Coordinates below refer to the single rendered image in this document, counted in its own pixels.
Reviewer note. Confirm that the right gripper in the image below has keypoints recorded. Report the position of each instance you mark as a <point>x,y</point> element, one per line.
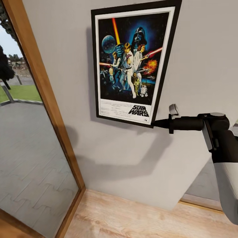
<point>182,123</point>

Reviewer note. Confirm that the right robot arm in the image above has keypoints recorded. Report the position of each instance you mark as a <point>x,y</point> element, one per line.
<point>223,145</point>

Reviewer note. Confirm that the fixed window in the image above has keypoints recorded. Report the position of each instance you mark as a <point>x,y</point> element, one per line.
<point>203,192</point>

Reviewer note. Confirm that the door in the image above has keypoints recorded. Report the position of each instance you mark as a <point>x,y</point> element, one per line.
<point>40,181</point>

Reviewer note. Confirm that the poster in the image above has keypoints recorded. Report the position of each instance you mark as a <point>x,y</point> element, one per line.
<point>131,50</point>

